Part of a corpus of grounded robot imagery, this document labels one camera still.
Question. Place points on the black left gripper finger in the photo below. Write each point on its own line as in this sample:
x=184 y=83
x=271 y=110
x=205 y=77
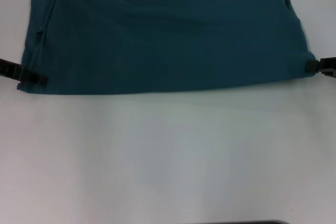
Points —
x=21 y=71

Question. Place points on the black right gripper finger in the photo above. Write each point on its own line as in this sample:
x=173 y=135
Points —
x=321 y=65

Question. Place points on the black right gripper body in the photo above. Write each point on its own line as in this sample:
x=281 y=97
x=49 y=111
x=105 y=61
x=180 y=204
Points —
x=331 y=73

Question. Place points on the teal t-shirt with cream print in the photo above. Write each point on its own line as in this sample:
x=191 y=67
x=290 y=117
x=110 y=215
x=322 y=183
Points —
x=162 y=43

